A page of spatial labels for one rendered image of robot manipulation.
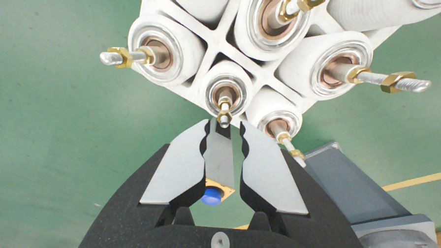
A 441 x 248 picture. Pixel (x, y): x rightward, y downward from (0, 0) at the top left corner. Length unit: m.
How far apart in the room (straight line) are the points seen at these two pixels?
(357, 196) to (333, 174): 0.09
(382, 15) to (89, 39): 0.68
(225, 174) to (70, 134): 0.86
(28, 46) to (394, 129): 1.41
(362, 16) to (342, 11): 0.03
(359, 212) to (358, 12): 0.53
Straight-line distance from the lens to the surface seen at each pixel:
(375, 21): 0.30
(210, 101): 0.21
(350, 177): 0.67
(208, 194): 0.26
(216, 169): 0.27
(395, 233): 0.62
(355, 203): 0.63
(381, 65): 0.67
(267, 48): 0.20
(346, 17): 0.32
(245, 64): 0.27
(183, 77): 0.22
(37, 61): 0.82
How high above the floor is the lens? 0.45
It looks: 58 degrees down
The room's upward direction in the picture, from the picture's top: 174 degrees counter-clockwise
